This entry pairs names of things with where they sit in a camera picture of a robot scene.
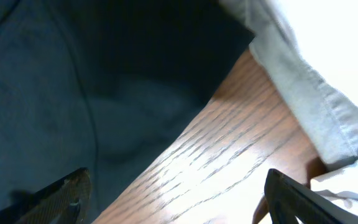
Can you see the beige cloth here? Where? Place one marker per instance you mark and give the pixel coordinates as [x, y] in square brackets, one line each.
[328, 118]

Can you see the white ribbed garment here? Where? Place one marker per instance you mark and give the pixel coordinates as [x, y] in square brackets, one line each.
[324, 35]

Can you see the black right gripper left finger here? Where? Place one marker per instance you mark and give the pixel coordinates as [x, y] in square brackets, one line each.
[64, 201]

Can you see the black leggings with red waistband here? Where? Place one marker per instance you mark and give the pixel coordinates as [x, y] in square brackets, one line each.
[105, 85]

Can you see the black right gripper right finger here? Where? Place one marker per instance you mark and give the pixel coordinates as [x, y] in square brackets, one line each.
[290, 202]

